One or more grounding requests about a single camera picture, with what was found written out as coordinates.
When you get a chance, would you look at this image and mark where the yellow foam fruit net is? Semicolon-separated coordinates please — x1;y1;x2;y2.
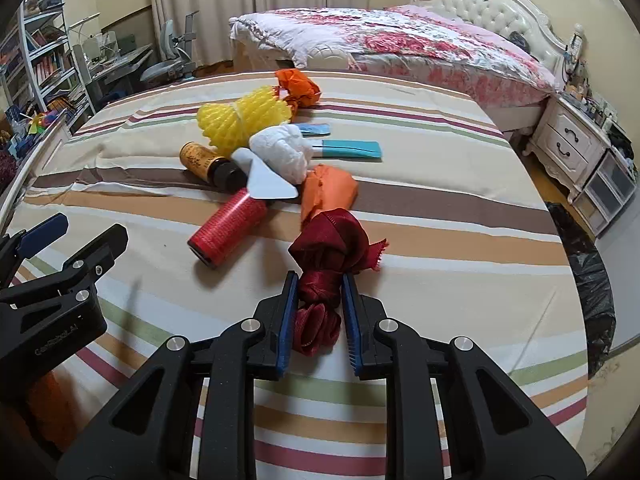
196;85;292;157

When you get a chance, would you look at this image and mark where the white bookshelf with books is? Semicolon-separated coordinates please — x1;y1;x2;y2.
0;0;97;128

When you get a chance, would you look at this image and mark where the brown glass bottle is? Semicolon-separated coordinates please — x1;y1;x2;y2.
179;141;247;194

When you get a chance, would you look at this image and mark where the colourful toy clutter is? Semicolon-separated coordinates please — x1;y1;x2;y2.
0;104;69;162

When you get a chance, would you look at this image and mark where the clear plastic drawer unit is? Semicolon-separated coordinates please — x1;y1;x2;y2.
571;149;639;237

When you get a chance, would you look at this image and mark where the grey study desk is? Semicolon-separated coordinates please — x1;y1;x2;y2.
74;42;154;97

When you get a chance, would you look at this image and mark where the white tissue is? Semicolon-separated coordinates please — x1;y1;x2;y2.
249;124;315;184

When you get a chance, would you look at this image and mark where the orange cloth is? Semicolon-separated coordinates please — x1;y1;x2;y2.
300;164;360;228

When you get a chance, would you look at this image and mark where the black trash bag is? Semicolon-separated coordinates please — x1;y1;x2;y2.
544;201;617;379

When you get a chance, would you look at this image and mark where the floral pink quilt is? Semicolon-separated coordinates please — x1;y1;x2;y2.
229;4;557;107

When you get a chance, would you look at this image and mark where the dark red satin cloth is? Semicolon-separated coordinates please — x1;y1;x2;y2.
288;207;390;357

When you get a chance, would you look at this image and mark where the white nightstand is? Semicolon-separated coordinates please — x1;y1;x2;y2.
524;91;614;202

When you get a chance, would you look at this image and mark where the bed with floral quilt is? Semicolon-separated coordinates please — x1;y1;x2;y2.
231;0;571;133

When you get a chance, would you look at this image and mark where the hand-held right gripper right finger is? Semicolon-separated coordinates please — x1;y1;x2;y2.
341;274;587;480

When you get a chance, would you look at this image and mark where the cluster of small bottles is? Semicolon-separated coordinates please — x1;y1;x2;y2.
562;35;637;151

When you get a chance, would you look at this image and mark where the grey desk chair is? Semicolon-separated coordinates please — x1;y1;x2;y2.
139;11;202;84

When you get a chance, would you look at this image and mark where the teal and white packet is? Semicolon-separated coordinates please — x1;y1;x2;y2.
311;138;383;160

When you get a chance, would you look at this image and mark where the orange plastic bag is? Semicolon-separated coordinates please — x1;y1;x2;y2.
274;68;322;109

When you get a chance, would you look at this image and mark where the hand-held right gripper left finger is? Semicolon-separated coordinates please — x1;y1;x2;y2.
57;271;300;480

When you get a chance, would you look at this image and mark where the red cylindrical can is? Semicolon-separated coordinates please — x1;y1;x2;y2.
187;187;269;269

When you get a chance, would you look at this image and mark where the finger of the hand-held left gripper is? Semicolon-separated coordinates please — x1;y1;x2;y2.
0;212;69;267
0;223;129;307

